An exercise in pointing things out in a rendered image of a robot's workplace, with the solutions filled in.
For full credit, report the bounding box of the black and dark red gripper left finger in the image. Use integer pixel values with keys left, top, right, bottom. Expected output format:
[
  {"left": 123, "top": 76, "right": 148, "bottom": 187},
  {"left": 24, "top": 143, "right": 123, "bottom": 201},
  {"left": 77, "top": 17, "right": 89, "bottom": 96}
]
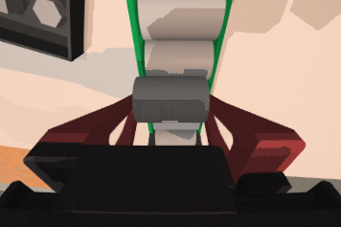
[{"left": 37, "top": 94, "right": 137, "bottom": 146}]

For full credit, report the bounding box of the black rectangular tray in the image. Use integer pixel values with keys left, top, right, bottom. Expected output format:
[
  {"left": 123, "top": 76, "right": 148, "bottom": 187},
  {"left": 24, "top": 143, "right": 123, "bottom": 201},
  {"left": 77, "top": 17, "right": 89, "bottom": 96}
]
[{"left": 0, "top": 0, "right": 85, "bottom": 62}]

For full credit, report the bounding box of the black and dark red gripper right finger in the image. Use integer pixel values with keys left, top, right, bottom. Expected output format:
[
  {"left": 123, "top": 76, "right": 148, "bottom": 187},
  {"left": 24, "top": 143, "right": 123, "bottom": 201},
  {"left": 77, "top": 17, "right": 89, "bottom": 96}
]
[{"left": 204, "top": 94, "right": 306, "bottom": 185}]

